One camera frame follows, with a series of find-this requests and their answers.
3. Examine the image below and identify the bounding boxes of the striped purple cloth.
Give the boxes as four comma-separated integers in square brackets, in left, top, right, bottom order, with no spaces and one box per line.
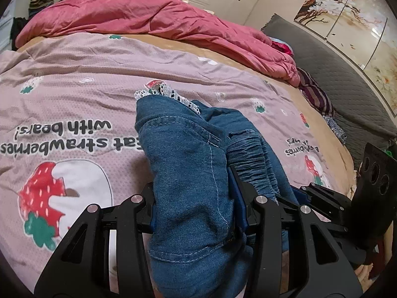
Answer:
[296,68,335,117]

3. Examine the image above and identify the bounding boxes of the red pink quilt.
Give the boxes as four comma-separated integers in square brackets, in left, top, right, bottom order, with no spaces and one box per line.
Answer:
[15,0,301,87]

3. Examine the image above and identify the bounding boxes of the floral wall painting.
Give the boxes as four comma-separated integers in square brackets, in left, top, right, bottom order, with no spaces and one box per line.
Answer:
[293,0,397,115]

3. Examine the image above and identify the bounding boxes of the blue patterned cloth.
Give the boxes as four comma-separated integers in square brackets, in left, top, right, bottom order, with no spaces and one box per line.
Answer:
[323,115,348,146]

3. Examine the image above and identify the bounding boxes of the blue denim pants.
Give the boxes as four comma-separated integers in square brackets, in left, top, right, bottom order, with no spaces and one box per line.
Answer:
[134,82,300,298]

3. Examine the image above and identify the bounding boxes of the multicoloured cloth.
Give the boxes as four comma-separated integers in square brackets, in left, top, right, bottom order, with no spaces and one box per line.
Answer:
[269,36,295,59]

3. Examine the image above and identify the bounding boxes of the grey quilted headboard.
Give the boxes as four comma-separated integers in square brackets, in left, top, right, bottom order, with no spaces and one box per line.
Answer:
[261,14,397,149]

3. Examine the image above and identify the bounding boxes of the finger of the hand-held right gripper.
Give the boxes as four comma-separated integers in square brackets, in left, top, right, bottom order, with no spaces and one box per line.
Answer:
[274,194,342,234]
[293,184,352,224]

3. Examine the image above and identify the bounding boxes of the dark cloth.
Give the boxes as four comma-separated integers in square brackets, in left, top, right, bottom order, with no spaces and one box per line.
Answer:
[11,17,30,51]

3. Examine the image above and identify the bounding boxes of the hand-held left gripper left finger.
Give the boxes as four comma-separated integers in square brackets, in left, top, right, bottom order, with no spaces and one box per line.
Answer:
[34,183,156,298]

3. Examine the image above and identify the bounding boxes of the pile of folded clothes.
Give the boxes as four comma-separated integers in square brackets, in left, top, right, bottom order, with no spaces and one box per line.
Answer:
[29,0,58,17]

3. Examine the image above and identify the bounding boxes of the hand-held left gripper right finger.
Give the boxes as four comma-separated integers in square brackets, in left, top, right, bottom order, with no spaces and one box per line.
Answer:
[228,165,363,298]

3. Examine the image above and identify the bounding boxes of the pink strawberry printed blanket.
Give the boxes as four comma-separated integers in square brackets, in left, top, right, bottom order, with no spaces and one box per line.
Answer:
[0,33,354,298]

